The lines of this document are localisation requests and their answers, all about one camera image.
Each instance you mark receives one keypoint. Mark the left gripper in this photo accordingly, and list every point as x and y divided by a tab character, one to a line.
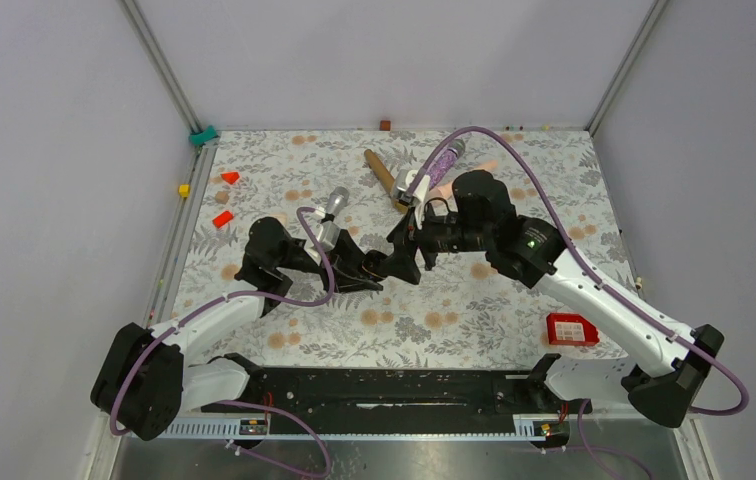
346	253

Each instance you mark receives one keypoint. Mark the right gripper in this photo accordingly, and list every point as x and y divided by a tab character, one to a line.
406	237

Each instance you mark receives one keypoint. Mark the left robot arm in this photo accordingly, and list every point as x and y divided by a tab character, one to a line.
150	375

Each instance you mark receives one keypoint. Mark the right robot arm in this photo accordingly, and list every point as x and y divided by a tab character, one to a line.
667	361

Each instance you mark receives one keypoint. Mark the floral table mat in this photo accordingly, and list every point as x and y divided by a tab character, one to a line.
462	314

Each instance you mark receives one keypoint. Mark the silver microphone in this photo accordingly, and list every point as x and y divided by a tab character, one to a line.
337	201

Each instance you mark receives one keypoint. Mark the gold microphone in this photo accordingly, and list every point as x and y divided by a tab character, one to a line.
383	176

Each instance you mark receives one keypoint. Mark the purple glitter microphone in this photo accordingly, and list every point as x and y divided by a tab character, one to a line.
444	161

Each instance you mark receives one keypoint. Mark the red triangle block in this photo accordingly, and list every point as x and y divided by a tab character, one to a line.
231	177

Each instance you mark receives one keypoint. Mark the yellow cube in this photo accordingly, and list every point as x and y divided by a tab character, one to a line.
184	190

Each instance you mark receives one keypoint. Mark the red box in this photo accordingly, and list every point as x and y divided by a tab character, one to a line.
570	329

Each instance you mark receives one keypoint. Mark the teal corner clip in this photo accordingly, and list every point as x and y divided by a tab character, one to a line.
202	137

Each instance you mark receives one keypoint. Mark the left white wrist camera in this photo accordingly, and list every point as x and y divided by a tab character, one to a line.
327	234

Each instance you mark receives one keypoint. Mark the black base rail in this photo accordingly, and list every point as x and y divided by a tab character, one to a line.
384	402

